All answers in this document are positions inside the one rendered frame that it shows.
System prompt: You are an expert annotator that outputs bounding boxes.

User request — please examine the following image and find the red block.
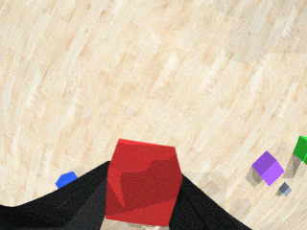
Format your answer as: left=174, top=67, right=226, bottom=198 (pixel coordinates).
left=105, top=138, right=183, bottom=227

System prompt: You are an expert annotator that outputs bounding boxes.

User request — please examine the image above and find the purple cube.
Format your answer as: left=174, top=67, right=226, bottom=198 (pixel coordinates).
left=252, top=150, right=284, bottom=187

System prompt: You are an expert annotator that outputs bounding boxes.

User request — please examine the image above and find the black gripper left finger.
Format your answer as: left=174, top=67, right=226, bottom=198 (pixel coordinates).
left=0, top=161, right=110, bottom=230

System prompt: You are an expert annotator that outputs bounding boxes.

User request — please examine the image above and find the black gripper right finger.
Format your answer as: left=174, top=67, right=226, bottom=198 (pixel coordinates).
left=169, top=173, right=250, bottom=230

